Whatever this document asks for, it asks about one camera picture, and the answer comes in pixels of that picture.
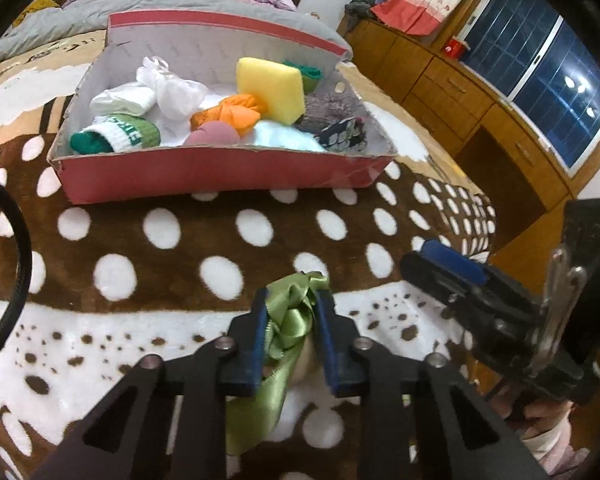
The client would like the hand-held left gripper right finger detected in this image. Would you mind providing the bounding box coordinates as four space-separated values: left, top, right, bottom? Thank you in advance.
312 290 548 480

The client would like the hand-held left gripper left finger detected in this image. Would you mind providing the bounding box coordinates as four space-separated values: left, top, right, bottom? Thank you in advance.
30 287 271 480

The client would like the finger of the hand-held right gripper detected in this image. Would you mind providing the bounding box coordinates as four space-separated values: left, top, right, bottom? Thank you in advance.
420 239 493 288
400 251 486 318

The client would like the green satin ribbon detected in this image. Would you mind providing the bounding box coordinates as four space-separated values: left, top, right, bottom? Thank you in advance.
225 271 331 456

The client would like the red and white cardboard box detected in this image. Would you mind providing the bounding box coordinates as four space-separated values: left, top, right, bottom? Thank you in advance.
47 10 400 206

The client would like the purple knitted cloth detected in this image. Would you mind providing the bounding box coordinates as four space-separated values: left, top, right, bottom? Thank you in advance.
295 94 351 133

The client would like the orange cloth bundle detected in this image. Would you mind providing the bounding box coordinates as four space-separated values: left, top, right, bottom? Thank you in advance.
190 91 268 136

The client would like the person's right forearm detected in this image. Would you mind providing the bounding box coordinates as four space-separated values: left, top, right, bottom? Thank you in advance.
522 422 593 478

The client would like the pink soft ball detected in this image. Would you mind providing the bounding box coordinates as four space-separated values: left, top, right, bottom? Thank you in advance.
184 121 241 147

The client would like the person's right hand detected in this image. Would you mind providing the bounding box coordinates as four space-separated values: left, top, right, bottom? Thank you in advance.
500 395 573 436

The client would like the wooden cabinet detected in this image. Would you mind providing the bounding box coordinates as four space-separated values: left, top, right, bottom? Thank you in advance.
337 17 581 266

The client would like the dark patterned cloth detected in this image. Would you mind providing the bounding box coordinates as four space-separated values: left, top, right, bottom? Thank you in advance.
315 116 368 151

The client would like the light blue cloth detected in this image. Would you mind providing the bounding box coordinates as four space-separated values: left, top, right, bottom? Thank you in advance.
240 120 326 153

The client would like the window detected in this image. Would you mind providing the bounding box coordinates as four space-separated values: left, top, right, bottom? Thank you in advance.
460 0 600 178

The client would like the red cup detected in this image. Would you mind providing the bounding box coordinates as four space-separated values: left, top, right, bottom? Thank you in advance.
442 36 468 59

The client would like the green and white sock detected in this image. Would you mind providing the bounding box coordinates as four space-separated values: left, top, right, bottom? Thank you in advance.
70 114 161 153

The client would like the yellow sponge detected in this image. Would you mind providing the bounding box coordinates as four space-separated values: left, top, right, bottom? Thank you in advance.
236 57 306 123

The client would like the white plastic bag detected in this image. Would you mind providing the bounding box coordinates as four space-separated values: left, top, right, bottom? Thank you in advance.
136 56 207 122

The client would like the pile of dark clothes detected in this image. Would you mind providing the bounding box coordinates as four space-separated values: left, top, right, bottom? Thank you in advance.
342 0 396 31

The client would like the grey duvet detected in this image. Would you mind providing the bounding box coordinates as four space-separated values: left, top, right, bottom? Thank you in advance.
0 0 331 68

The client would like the yellow cloth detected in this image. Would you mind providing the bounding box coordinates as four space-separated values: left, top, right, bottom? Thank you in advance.
12 0 61 26

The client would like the black cable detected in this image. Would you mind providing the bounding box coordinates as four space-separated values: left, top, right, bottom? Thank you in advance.
0 175 33 376

